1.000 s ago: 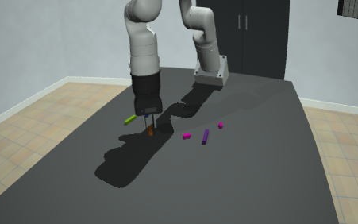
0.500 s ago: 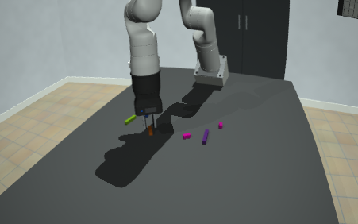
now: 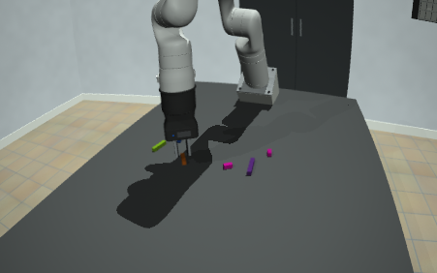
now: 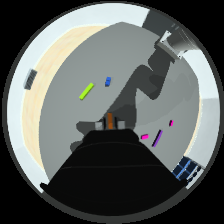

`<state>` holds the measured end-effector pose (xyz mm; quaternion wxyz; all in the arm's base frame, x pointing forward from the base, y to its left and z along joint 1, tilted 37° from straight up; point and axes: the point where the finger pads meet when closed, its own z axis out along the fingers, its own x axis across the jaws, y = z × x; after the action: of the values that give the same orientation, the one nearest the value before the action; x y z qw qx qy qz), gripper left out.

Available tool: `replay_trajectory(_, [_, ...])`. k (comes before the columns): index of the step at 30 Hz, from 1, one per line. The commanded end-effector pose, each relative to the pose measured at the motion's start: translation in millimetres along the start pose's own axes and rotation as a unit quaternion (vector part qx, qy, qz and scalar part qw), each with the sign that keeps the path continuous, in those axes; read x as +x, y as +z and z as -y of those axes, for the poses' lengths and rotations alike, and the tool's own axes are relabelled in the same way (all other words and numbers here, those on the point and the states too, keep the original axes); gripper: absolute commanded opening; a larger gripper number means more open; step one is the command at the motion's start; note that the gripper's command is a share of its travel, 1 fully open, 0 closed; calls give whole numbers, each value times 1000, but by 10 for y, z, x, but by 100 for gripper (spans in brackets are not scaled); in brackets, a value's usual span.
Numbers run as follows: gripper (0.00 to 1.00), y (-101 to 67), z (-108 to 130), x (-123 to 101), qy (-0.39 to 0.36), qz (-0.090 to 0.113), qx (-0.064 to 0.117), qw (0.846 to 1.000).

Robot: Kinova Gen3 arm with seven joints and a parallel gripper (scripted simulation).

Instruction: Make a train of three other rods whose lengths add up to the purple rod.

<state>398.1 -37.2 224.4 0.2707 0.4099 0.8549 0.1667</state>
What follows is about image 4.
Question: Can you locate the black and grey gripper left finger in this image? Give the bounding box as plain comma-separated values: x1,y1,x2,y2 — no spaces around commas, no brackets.
95,117,106,130

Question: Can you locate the purple rod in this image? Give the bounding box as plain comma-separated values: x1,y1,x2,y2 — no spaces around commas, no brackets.
152,130,163,147

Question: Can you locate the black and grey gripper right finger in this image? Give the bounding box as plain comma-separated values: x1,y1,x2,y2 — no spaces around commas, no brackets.
115,117,125,129

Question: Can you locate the lime green rod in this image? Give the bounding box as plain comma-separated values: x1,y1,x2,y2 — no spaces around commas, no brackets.
79,83,94,100

